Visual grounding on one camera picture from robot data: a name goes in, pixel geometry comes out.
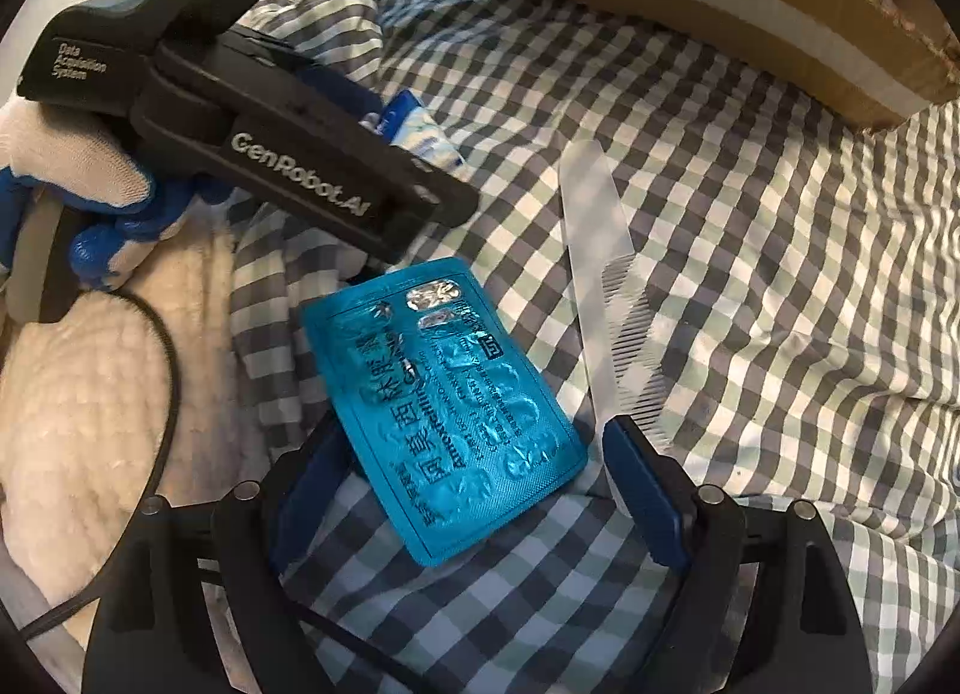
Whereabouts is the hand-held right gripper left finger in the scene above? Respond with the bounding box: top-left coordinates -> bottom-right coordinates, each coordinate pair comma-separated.
82,430 -> 355,694

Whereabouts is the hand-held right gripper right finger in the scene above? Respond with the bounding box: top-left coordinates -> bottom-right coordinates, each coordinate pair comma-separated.
601,414 -> 875,694

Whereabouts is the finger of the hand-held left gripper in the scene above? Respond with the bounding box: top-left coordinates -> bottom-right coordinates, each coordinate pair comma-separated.
373,149 -> 481,265
169,28 -> 391,140

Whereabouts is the blue white small tube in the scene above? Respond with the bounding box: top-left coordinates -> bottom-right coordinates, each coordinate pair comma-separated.
358,88 -> 471,175

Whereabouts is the blue blister pack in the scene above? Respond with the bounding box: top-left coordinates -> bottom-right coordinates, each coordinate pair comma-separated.
300,256 -> 588,569

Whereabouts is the clear plastic comb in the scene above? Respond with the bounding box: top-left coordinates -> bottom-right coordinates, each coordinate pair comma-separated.
558,139 -> 677,456

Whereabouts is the brown cardboard box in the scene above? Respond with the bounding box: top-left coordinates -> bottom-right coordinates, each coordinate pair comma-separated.
403,0 -> 960,134

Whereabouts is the person's left hand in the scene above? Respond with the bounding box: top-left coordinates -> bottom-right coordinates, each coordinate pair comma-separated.
0,98 -> 227,291

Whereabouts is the checked blanket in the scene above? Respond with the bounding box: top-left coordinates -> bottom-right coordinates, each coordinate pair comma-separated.
225,0 -> 960,694

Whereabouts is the black cable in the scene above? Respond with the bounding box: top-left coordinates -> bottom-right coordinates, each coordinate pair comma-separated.
296,608 -> 455,694
19,289 -> 185,641

